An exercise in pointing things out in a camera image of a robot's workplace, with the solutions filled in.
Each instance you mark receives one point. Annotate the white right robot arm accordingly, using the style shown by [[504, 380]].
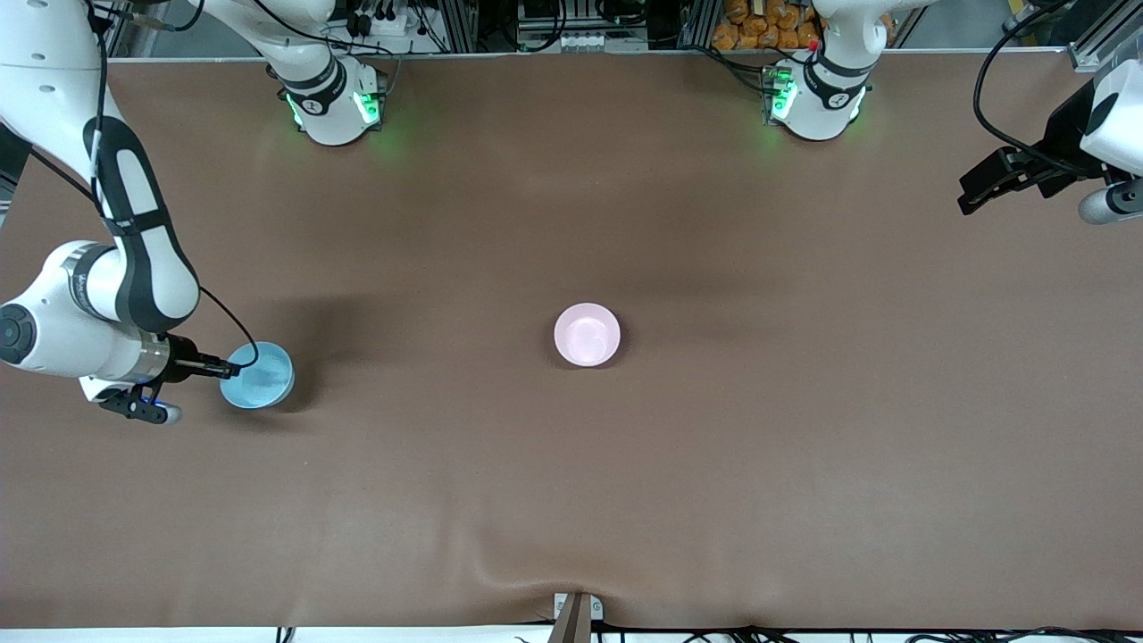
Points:
[[54, 71]]

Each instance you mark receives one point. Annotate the aluminium frame profile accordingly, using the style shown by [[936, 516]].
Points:
[[1094, 49]]

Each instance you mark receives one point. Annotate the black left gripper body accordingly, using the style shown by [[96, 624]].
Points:
[[1063, 134]]

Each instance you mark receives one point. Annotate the orange objects pile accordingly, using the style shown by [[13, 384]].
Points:
[[768, 22]]

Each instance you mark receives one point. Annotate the pink bowl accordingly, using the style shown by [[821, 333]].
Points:
[[587, 335]]

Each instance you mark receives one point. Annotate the brown table cloth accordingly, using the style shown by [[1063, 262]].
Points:
[[571, 500]]

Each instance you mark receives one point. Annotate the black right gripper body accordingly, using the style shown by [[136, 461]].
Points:
[[182, 359]]

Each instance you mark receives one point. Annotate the blue bowl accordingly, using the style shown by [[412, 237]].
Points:
[[263, 382]]

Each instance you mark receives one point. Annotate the metal bracket with post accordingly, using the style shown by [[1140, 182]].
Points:
[[571, 625]]

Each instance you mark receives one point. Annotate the white power strip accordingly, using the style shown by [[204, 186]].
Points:
[[384, 25]]

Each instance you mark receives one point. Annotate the electronics box with wiring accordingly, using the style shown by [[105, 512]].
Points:
[[580, 40]]

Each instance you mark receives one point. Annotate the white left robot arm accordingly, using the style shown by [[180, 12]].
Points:
[[817, 112]]

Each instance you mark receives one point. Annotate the aluminium frame post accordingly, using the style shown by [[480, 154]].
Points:
[[696, 20], [460, 22]]

